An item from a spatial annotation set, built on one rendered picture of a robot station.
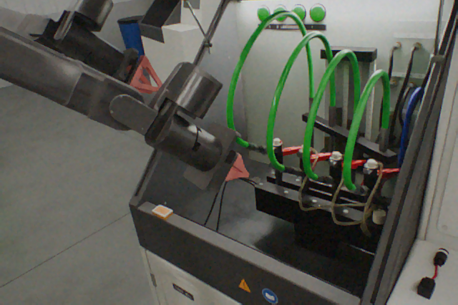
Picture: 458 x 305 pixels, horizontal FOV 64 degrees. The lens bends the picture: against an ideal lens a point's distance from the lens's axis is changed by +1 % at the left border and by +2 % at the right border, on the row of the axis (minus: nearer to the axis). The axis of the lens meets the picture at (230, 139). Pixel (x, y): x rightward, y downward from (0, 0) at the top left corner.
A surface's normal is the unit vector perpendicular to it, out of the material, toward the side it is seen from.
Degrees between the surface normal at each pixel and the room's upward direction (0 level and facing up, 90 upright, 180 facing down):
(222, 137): 45
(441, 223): 76
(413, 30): 90
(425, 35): 90
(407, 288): 0
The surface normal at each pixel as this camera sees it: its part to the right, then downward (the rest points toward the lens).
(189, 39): 0.51, 0.33
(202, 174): -0.63, -0.39
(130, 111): 0.31, 0.18
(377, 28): -0.61, 0.41
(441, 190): -0.62, 0.18
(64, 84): 0.10, 0.14
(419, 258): -0.11, -0.89
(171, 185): 0.79, 0.20
